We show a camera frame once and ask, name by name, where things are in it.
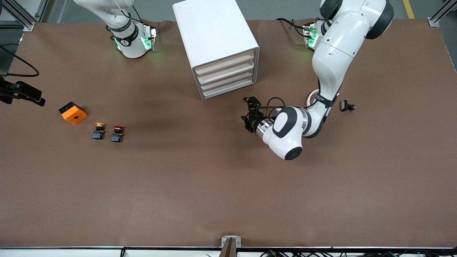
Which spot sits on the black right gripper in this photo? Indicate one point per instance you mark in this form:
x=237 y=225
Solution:
x=14 y=91

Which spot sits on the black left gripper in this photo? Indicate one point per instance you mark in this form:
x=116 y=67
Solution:
x=254 y=120

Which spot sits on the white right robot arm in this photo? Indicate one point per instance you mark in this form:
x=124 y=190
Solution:
x=132 y=46

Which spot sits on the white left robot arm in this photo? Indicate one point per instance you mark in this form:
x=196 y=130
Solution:
x=332 y=60

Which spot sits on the yellow push button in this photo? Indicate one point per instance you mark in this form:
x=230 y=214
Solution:
x=99 y=131

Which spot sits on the red push button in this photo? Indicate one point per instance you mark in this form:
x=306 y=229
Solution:
x=117 y=133

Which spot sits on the orange box with hole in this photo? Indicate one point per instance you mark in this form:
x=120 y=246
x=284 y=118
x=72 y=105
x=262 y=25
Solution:
x=74 y=115

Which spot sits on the brown paper table cover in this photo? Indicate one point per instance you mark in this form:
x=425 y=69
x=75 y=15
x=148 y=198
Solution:
x=228 y=178

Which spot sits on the small black clip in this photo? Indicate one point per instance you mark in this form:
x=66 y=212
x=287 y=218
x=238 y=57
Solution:
x=345 y=105

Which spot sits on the white curved plastic bracket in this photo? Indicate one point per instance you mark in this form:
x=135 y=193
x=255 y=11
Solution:
x=311 y=96

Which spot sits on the aluminium frame post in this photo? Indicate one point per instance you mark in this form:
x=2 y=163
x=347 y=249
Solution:
x=21 y=16
x=440 y=16

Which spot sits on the white table edge rail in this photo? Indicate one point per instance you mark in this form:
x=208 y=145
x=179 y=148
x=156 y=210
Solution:
x=71 y=252

